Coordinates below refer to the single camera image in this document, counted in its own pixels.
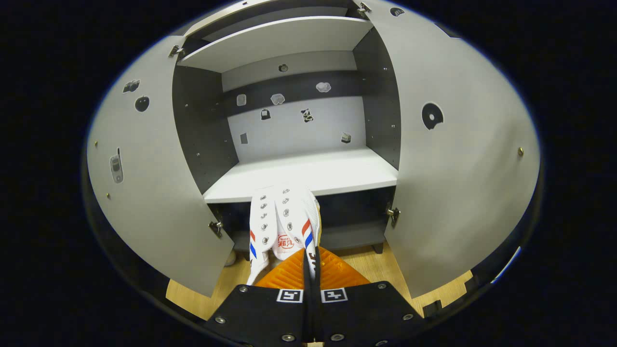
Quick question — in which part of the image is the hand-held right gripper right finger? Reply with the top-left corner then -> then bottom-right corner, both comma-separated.
312,247 -> 425,345

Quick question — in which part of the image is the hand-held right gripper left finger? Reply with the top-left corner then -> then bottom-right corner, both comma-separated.
205,248 -> 309,345

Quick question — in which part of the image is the white striped canvas shoe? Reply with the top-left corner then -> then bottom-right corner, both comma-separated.
246,186 -> 322,286

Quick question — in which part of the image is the white shoe cabinet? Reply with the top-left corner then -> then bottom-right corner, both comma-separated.
171,0 -> 403,263

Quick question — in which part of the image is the white shoe cabinet door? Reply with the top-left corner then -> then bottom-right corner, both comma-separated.
359,0 -> 541,299
87,35 -> 235,298

